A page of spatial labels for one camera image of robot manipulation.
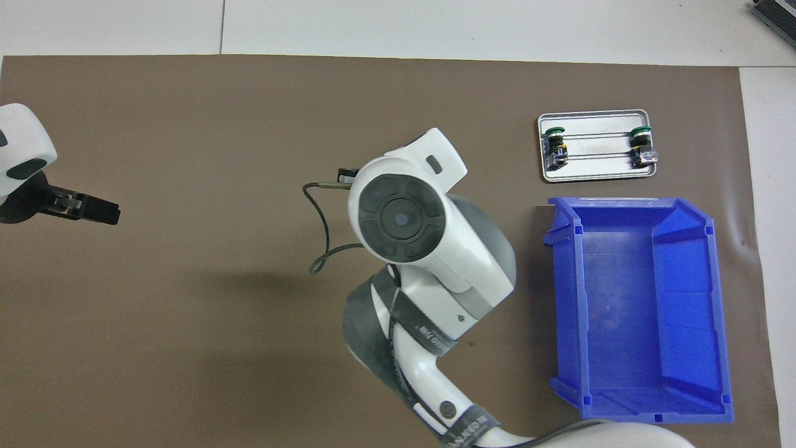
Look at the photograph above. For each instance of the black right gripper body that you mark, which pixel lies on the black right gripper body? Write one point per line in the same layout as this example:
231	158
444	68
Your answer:
345	175

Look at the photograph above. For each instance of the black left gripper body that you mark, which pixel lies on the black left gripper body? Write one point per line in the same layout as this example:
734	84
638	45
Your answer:
25	202

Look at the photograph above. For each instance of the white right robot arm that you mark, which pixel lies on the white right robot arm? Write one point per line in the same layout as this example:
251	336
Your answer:
404	218

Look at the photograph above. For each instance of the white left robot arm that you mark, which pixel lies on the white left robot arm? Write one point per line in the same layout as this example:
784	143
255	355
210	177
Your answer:
22	143

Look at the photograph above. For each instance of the brown table mat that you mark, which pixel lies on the brown table mat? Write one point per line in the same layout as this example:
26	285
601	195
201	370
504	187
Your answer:
186	342

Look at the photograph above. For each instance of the grey metal tray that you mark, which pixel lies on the grey metal tray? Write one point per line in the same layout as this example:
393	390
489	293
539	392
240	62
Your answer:
597	168

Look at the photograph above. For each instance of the blue plastic storage bin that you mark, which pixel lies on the blue plastic storage bin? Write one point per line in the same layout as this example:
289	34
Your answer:
622	311

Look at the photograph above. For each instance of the grey ribbed device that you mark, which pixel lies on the grey ribbed device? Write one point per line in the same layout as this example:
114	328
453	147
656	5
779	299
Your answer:
780	15

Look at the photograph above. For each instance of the green push button switch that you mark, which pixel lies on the green push button switch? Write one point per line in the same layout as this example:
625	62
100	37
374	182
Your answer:
642	146
555	149

